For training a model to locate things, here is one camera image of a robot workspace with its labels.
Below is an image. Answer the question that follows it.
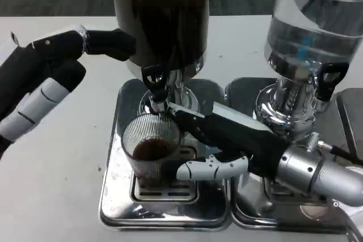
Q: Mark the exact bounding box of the black tap of water dispenser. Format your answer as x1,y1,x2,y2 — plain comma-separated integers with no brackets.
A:
316,62,350,103

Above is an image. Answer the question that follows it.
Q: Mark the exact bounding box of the steel tray under water dispenser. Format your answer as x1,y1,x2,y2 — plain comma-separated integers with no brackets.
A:
225,77,358,234

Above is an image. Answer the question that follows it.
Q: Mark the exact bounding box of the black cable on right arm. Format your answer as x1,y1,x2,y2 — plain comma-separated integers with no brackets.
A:
317,139,363,167

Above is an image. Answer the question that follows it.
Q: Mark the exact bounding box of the slotted grid in coffee tray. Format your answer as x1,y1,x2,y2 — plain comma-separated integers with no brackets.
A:
130,145,199,203

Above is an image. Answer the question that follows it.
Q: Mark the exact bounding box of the black tap of coffee dispenser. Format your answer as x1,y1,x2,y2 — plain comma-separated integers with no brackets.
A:
141,65,167,112

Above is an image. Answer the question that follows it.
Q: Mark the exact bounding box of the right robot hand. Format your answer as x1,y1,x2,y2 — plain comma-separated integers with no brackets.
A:
163,101,293,182

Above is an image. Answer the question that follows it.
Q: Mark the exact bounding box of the clear water drink dispenser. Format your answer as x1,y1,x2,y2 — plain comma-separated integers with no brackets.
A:
255,0,363,142

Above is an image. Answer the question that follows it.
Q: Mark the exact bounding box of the clear ribbed glass cup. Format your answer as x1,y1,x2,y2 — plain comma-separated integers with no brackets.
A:
121,113,182,189

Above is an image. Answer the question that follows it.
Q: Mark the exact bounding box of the steel tray under coffee dispenser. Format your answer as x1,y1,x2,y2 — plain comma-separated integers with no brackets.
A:
98,78,230,229

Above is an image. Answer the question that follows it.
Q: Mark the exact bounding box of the dark coffee drink dispenser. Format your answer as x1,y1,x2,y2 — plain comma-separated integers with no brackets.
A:
109,0,213,118

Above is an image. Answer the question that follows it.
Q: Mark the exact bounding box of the slotted grid in water tray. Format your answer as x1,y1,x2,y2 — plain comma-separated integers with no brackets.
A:
262,178,330,205

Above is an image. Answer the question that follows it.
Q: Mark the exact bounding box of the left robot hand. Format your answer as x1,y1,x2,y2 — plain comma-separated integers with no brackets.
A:
0,24,137,161

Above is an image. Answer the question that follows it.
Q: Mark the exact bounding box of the steel tray without dispenser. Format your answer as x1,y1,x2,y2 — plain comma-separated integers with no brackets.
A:
336,87,363,166

